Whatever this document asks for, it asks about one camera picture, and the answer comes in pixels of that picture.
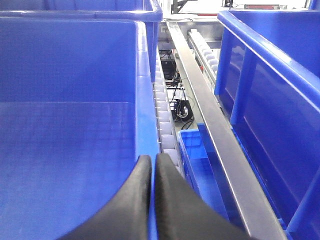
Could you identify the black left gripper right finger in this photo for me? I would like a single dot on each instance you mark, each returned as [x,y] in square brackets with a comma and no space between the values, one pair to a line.
[181,214]

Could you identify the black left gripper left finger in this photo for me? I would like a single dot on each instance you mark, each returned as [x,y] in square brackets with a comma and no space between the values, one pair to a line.
[125,216]

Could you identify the large blue bin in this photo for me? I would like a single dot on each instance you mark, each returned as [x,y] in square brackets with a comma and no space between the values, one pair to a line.
[76,112]
[268,84]

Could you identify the blue bin lower level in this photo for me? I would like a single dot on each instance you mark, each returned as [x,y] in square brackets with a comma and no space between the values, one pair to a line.
[204,174]

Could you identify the white roller track left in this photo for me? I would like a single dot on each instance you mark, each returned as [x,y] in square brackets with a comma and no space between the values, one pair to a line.
[168,141]

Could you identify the white roller track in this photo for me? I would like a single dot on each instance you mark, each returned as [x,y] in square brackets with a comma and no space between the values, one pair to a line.
[206,57]
[168,141]

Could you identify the black equipment on floor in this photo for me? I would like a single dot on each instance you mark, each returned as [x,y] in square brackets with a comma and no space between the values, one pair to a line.
[181,105]

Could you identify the white roller track right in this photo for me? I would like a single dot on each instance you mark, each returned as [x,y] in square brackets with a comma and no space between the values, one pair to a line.
[206,57]

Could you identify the blue bin behind left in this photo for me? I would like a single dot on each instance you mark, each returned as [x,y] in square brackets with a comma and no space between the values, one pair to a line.
[147,11]

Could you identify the steel shelf rail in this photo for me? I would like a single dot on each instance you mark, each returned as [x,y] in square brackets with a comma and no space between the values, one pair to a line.
[255,211]

